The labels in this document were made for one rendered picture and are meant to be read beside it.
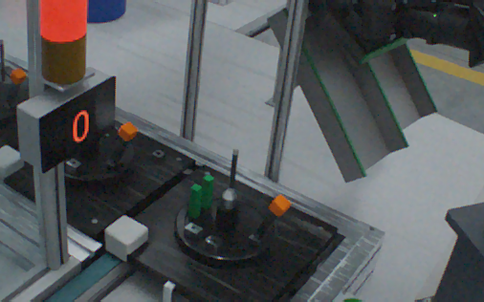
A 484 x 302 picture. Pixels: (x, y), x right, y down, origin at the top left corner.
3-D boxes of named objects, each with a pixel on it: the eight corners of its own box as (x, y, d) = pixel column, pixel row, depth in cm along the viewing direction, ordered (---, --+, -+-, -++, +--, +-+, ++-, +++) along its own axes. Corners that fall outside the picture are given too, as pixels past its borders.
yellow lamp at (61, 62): (95, 72, 79) (96, 32, 76) (63, 89, 76) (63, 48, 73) (63, 57, 81) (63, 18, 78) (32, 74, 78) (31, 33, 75)
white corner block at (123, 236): (148, 248, 103) (149, 226, 100) (128, 266, 99) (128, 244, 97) (123, 234, 104) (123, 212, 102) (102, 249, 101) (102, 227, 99)
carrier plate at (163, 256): (336, 238, 109) (339, 226, 108) (248, 334, 91) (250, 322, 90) (203, 173, 118) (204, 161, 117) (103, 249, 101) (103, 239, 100)
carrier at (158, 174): (195, 169, 119) (201, 101, 112) (96, 246, 102) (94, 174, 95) (85, 115, 129) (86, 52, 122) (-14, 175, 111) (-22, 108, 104)
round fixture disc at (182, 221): (292, 230, 106) (295, 220, 105) (238, 284, 96) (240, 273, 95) (211, 191, 112) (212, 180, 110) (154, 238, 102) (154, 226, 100)
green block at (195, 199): (200, 215, 104) (203, 186, 101) (194, 219, 103) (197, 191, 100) (192, 211, 104) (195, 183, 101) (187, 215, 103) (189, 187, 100)
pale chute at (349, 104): (390, 153, 122) (409, 146, 119) (344, 183, 114) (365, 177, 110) (317, 1, 121) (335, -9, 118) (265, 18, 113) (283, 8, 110)
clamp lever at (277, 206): (268, 236, 101) (292, 203, 95) (260, 243, 99) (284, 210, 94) (248, 218, 101) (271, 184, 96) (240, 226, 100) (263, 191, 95)
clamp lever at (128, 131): (123, 161, 111) (139, 129, 106) (115, 167, 109) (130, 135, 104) (107, 145, 111) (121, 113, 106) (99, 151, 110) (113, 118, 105)
